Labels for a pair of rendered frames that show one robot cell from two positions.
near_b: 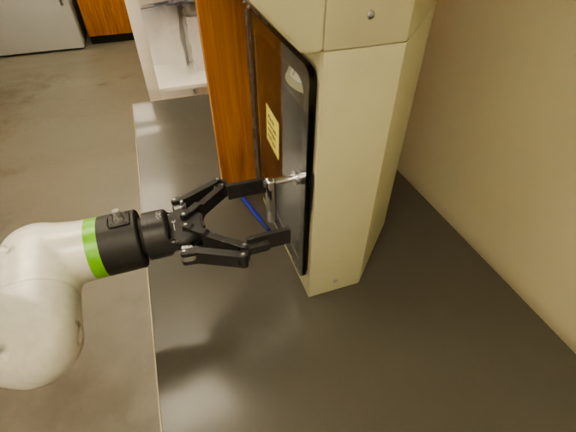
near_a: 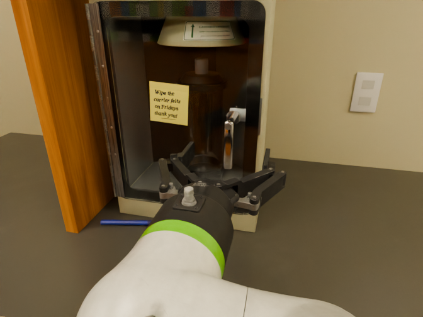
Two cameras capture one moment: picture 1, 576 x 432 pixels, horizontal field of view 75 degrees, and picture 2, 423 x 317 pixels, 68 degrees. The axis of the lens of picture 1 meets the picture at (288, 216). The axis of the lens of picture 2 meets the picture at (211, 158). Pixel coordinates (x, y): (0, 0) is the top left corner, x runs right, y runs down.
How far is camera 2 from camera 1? 56 cm
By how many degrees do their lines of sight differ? 50
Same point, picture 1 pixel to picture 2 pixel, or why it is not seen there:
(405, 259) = not seen: hidden behind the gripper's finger
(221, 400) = not seen: outside the picture
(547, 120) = (275, 58)
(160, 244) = (230, 209)
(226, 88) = (62, 99)
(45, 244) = (180, 270)
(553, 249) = (310, 124)
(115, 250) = (223, 231)
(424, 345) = (327, 203)
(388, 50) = not seen: outside the picture
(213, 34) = (43, 38)
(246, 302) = (231, 270)
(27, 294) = (279, 309)
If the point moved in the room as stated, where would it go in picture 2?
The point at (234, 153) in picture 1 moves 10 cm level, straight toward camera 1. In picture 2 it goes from (78, 175) to (117, 184)
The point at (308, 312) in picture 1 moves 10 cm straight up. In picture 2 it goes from (269, 239) to (273, 198)
